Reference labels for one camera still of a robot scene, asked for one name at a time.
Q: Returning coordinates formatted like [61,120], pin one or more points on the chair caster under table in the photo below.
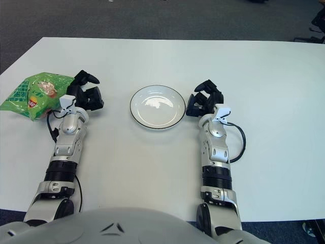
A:
[311,228]

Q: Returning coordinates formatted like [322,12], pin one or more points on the grey robot torso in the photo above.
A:
[114,226]

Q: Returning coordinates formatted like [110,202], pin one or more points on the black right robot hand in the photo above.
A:
[213,97]

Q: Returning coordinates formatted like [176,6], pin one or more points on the green snack bag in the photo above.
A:
[25,96]

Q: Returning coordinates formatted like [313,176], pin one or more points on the white plate with black rim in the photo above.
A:
[157,106]

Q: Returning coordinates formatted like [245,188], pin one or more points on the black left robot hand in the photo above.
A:
[85,97]

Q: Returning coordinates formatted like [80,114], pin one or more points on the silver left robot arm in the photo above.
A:
[68,142]

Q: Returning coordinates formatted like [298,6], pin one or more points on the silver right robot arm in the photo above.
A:
[218,152]

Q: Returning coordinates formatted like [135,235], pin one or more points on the black office chair base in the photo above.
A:
[318,21]

